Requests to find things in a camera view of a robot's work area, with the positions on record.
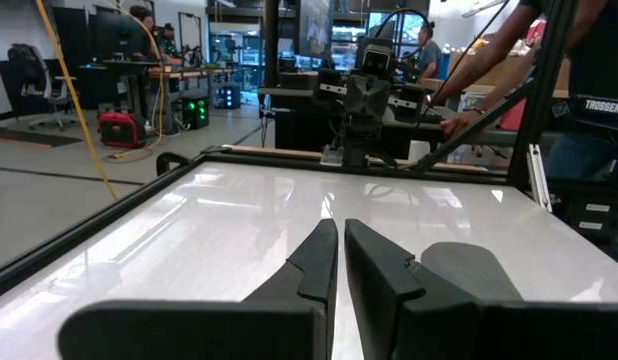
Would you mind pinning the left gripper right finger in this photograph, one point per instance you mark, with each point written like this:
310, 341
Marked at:
464, 330

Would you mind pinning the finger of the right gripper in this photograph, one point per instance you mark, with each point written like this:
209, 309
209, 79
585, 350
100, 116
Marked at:
358, 97
380, 97

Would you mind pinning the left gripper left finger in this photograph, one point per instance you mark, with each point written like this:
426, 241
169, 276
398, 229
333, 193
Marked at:
214, 330

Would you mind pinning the grey waffle weave towel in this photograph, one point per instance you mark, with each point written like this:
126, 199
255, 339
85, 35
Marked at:
469, 270

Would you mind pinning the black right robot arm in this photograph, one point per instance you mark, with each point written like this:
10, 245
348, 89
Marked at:
361, 145

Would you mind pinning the black computer tower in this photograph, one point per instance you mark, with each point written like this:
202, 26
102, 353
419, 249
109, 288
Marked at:
299, 127

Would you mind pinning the silver connector box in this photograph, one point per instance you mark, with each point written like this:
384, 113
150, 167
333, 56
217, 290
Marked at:
331, 156

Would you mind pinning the large hanging display screen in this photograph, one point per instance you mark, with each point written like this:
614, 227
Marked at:
314, 27

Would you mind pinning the person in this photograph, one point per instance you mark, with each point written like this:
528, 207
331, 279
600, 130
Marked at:
145, 30
430, 52
599, 55
169, 45

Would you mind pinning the black structural pillar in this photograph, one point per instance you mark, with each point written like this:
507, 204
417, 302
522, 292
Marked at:
271, 45

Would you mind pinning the person's hand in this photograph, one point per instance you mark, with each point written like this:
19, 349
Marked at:
456, 125

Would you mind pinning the computer tower blue lights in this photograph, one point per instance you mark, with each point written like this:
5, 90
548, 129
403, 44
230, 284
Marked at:
231, 97

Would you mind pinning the brown cardboard box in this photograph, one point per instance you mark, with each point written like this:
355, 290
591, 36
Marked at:
509, 70

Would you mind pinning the red container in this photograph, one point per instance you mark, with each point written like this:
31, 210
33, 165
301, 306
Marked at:
513, 116

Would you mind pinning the computer tower green lights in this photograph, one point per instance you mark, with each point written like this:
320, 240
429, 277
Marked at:
195, 112

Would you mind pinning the wooden top desk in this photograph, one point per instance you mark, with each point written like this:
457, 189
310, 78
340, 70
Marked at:
189, 74

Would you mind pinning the black drawer cabinet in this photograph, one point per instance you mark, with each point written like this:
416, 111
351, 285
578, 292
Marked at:
594, 215

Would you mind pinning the red black portable generator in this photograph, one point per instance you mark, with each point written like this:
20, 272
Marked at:
121, 130

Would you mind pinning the black desk monitor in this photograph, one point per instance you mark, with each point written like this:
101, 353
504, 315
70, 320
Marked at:
114, 37

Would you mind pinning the black floor mat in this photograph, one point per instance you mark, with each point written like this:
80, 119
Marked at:
29, 137

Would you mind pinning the grey office chair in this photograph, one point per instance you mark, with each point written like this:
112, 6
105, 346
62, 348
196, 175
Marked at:
36, 80

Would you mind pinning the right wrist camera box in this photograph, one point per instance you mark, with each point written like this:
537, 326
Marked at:
377, 60

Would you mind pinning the thin black frame stand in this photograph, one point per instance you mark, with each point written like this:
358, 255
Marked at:
180, 35

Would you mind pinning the black table frame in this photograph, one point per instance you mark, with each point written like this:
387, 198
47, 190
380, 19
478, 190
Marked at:
89, 222

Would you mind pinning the silver metal bracket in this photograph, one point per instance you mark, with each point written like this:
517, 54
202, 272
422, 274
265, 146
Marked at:
538, 175

